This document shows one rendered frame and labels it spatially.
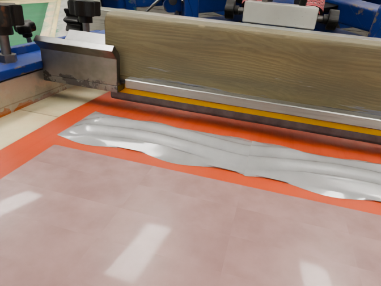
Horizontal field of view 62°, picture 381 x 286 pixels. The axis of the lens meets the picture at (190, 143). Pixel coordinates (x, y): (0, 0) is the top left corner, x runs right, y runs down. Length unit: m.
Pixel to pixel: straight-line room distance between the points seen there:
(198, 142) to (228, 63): 0.09
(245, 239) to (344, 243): 0.06
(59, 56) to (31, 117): 0.08
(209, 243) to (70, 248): 0.08
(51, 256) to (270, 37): 0.26
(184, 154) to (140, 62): 0.13
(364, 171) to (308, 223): 0.09
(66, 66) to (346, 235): 0.33
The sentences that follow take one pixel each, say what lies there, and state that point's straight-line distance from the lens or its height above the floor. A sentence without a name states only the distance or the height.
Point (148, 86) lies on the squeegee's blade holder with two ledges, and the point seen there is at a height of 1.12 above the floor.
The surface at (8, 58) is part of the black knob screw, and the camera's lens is 0.41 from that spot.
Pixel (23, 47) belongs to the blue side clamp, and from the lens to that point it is 0.46.
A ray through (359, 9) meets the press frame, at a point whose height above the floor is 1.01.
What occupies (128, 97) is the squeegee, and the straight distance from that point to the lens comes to 0.39.
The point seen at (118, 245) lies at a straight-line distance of 0.20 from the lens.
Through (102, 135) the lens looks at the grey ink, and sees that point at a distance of 0.31.
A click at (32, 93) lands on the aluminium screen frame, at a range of 0.41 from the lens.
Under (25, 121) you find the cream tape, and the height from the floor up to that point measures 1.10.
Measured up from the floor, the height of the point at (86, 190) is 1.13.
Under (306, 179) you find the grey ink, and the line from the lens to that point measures 0.28.
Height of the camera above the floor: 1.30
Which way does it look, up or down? 41 degrees down
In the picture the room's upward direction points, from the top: 1 degrees clockwise
